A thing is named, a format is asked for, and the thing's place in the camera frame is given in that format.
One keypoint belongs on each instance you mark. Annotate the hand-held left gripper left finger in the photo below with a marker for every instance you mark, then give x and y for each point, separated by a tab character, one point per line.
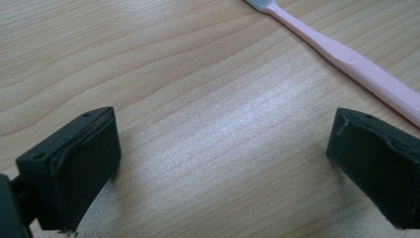
76	172

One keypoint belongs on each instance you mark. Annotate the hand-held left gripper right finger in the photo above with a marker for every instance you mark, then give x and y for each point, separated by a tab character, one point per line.
379	168

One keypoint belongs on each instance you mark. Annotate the white toothbrush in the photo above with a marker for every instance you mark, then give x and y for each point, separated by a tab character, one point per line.
350	62

